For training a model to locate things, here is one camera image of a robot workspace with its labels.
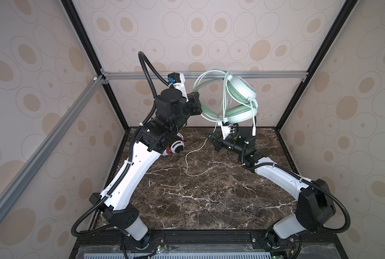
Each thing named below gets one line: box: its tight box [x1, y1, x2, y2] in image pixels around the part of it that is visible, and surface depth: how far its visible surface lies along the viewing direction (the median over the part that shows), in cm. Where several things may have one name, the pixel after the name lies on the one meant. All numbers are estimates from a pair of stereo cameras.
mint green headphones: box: [192, 69, 259, 124], surface depth 49 cm
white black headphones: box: [170, 139, 185, 155], surface depth 102 cm
